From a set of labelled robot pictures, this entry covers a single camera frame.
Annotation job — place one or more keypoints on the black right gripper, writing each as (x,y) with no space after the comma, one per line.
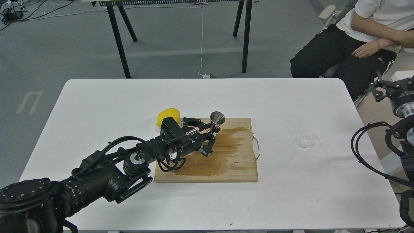
(401,97)

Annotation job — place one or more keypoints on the seated person white shirt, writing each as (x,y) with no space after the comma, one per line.
(390,22)

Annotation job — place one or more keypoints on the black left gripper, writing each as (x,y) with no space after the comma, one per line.
(178,140)

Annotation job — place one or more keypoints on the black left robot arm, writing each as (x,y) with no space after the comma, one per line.
(115,173)

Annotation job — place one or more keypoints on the white office chair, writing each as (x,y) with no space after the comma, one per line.
(329,13)

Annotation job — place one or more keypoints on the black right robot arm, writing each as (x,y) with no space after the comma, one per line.
(399,164)

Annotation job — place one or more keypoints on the yellow lemon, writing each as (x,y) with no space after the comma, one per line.
(170,112)

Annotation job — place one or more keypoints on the clear glass measuring cup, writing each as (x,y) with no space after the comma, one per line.
(306,137)

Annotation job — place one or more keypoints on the steel double jigger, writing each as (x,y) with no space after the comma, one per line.
(217,119)

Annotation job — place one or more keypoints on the wooden cutting board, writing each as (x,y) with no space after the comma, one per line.
(232,159)

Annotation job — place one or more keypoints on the person left hand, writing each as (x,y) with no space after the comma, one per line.
(366,50)

